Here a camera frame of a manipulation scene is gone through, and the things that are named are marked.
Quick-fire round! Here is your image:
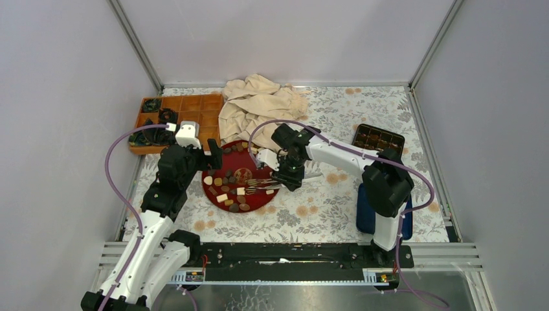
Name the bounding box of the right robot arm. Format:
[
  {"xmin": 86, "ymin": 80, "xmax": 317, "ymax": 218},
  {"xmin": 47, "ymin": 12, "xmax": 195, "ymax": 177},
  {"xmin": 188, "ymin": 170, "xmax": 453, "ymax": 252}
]
[{"xmin": 271, "ymin": 124, "xmax": 414, "ymax": 267}]

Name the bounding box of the red round tray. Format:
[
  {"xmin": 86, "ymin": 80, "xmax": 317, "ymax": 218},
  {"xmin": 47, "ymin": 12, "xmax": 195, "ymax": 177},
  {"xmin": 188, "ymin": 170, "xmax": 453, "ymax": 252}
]
[{"xmin": 201, "ymin": 141, "xmax": 279, "ymax": 213}]

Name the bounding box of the beige crumpled cloth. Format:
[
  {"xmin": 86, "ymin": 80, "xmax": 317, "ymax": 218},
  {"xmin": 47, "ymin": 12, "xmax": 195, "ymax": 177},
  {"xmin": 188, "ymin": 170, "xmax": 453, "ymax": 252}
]
[{"xmin": 218, "ymin": 74, "xmax": 309, "ymax": 151}]

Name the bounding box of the dark rolled tie patterned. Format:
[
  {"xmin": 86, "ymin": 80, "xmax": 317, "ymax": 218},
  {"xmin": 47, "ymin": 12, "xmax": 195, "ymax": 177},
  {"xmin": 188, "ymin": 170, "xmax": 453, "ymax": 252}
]
[{"xmin": 142, "ymin": 127, "xmax": 174, "ymax": 146}]

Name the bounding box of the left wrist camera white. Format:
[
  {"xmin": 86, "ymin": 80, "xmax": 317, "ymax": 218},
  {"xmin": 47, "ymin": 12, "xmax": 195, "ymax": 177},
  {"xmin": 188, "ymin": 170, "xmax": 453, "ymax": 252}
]
[{"xmin": 166, "ymin": 121, "xmax": 202, "ymax": 149}]

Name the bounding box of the floral tablecloth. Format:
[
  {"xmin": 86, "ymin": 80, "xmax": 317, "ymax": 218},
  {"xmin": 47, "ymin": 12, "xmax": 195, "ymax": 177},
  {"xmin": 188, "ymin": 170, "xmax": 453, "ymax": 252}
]
[{"xmin": 124, "ymin": 86, "xmax": 451, "ymax": 244}]

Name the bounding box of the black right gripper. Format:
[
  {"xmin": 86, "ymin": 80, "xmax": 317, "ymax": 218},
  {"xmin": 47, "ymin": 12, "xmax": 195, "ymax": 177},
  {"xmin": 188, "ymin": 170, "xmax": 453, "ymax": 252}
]
[{"xmin": 271, "ymin": 154, "xmax": 306, "ymax": 192}]

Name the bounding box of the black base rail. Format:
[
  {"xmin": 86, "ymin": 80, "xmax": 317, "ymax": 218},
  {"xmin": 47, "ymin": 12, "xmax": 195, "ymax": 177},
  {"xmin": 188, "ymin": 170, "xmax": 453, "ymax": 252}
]
[{"xmin": 161, "ymin": 241, "xmax": 415, "ymax": 283}]

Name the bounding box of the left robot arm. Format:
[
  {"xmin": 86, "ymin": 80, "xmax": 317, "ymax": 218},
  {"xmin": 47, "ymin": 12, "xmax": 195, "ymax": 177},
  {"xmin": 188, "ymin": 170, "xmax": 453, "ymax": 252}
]
[{"xmin": 80, "ymin": 139, "xmax": 223, "ymax": 310}]

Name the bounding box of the wooden compartment tray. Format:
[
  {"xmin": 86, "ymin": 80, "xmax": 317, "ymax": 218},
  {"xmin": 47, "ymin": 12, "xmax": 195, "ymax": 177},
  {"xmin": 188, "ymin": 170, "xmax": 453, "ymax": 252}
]
[{"xmin": 128, "ymin": 94, "xmax": 224, "ymax": 156}]

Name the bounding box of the navy box lid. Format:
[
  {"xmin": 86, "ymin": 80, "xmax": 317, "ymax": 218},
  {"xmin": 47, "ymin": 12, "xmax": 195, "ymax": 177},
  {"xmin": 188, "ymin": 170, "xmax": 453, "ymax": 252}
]
[{"xmin": 355, "ymin": 183, "xmax": 414, "ymax": 240}]

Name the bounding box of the navy chocolate box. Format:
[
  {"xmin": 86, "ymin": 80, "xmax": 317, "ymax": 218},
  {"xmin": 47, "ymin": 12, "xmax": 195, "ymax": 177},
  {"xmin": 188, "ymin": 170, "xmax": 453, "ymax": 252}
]
[{"xmin": 352, "ymin": 124, "xmax": 405, "ymax": 156}]

